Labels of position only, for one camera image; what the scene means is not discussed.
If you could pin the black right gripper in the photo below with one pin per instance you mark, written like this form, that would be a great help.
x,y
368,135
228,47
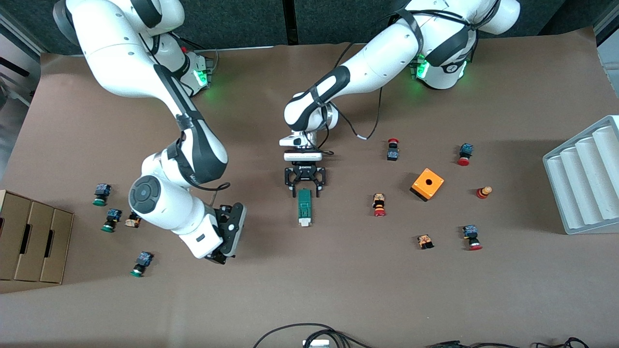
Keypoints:
x,y
220,258

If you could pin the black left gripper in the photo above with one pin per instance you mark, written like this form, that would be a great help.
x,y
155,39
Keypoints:
x,y
305,170

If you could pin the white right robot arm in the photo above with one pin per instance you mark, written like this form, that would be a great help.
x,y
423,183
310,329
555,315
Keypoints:
x,y
121,48

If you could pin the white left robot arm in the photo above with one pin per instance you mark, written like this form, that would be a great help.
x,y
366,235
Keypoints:
x,y
387,53

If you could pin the red pushbutton with orange block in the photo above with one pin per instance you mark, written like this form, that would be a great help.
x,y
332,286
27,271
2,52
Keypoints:
x,y
378,200

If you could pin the green pushbutton with blue block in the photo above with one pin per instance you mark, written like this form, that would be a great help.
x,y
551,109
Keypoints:
x,y
143,260
113,216
101,191

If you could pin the small red pushbutton dark block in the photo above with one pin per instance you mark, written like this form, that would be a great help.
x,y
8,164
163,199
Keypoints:
x,y
392,154

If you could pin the orange contact block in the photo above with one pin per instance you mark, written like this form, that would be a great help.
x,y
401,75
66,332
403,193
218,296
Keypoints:
x,y
425,240

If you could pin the white plug connector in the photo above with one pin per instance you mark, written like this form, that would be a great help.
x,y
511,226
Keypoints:
x,y
316,343

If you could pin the red pushbutton with blue block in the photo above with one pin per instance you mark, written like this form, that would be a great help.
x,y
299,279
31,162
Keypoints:
x,y
470,232
465,150

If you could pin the red mushroom button yellow tip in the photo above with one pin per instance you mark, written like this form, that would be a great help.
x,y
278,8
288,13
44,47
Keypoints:
x,y
482,193

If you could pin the brown cardboard box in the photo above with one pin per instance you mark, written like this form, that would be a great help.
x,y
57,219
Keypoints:
x,y
36,237

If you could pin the grey ridged plastic tray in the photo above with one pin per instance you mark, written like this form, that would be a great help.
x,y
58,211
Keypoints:
x,y
585,179

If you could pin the black switch with orange block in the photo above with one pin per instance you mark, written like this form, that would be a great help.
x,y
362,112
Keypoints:
x,y
131,222

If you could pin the orange button enclosure box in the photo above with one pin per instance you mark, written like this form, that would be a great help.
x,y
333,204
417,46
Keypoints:
x,y
420,185

